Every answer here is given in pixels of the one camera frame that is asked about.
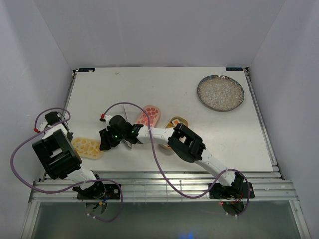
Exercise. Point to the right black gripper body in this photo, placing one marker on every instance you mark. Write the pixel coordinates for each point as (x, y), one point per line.
(122, 136)

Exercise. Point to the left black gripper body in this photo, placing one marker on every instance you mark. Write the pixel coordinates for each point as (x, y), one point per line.
(70, 135)

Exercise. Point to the yellow perforated lid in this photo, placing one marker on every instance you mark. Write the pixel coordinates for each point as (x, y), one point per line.
(88, 148)

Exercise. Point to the pink perforated lid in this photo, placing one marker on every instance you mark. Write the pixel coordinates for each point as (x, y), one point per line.
(149, 115)

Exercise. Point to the sushi roll toy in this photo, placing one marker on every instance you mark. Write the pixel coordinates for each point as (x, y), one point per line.
(175, 122)

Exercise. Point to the yellow lunch box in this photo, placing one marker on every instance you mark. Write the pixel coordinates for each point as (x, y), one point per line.
(168, 129)

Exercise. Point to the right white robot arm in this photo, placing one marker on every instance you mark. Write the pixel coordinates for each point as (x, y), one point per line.
(185, 143)

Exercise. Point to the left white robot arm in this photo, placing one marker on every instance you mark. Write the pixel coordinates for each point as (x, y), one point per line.
(60, 159)

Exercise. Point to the left blue table label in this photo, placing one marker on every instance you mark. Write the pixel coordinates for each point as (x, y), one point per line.
(86, 69)

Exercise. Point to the blue table label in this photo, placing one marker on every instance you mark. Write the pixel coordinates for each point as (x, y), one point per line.
(234, 69)
(86, 69)

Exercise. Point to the grey speckled plate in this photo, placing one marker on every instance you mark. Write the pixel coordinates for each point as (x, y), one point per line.
(220, 93)

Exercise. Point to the right blue table label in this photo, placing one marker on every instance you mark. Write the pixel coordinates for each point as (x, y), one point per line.
(234, 69)

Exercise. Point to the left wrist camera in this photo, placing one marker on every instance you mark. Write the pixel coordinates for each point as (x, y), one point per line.
(43, 126)

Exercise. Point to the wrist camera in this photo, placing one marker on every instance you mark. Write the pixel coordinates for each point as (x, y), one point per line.
(43, 126)
(105, 118)

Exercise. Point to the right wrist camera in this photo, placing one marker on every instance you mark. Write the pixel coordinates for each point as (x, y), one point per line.
(105, 118)

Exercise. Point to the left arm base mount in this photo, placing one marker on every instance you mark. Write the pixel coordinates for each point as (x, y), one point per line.
(104, 193)

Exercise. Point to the aluminium frame rail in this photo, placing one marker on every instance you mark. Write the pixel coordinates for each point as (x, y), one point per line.
(151, 187)

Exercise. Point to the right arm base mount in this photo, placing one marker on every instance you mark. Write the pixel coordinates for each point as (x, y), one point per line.
(244, 191)

